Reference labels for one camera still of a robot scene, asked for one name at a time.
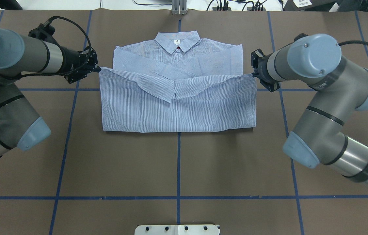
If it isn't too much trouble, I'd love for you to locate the black box with label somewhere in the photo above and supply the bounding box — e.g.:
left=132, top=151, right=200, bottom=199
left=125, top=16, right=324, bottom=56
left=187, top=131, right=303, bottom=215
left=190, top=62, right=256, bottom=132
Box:
left=283, top=0, right=336, bottom=11

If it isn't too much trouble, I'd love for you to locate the grey aluminium frame post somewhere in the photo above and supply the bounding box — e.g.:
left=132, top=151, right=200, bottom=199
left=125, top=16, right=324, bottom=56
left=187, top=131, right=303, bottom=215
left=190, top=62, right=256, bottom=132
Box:
left=171, top=0, right=188, bottom=15

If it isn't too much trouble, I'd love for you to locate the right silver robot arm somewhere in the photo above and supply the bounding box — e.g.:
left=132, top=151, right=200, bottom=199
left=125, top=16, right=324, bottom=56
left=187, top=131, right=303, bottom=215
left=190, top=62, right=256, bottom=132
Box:
left=251, top=33, right=368, bottom=185

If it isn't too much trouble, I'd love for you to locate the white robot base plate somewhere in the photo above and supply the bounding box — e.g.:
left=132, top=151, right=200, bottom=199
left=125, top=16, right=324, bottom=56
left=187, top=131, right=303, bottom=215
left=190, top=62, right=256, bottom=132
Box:
left=134, top=224, right=221, bottom=235

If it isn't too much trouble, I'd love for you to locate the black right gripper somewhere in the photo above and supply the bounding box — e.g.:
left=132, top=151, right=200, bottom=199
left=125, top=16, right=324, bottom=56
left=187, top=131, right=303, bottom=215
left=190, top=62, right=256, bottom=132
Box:
left=251, top=49, right=280, bottom=92

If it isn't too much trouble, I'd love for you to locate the blue striped button shirt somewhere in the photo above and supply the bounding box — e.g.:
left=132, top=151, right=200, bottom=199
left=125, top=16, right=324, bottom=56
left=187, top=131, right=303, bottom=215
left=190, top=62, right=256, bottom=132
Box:
left=99, top=31, right=257, bottom=133

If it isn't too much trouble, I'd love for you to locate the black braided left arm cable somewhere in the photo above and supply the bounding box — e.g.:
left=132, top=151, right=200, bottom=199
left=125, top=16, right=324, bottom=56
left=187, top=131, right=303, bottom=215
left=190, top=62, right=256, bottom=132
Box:
left=17, top=16, right=93, bottom=80

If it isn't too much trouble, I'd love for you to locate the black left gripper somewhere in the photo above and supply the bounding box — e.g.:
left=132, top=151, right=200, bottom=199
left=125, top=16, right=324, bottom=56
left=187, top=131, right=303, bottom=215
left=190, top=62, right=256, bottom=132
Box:
left=64, top=47, right=102, bottom=84

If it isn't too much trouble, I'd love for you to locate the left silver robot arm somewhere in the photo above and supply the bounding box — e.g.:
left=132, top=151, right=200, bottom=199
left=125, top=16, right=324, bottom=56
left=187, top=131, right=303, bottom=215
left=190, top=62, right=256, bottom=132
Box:
left=0, top=25, right=101, bottom=158

